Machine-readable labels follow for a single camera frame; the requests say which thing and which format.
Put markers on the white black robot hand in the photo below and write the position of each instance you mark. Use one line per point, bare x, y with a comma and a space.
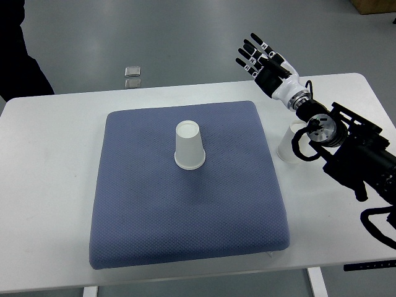
272, 73

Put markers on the white paper cup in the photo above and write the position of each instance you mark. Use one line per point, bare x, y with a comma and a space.
189, 151
284, 149

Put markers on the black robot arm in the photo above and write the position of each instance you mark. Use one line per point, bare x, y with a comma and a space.
355, 153

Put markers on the brown cardboard box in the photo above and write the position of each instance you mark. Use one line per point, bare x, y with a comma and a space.
365, 7

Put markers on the white paper cup on mat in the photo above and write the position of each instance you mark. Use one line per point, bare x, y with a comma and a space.
189, 151

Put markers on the upper silver floor plate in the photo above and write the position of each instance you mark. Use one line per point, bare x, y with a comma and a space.
132, 71

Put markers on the silver floor plate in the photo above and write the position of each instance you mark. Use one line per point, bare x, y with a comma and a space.
132, 83
132, 71

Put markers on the lower silver floor plate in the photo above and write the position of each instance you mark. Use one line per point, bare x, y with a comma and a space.
132, 83

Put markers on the blue textured cushion mat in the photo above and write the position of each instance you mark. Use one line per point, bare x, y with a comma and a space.
148, 210

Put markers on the right white table leg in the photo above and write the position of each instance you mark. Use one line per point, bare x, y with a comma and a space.
317, 282

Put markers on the white table leg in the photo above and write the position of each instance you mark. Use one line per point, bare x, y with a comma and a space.
317, 282
90, 291

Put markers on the black table control panel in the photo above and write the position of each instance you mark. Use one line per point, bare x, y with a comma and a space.
370, 265

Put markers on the dark clothed person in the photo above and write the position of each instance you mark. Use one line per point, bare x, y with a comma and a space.
21, 75

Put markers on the left white table leg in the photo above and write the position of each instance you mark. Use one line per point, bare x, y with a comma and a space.
90, 291

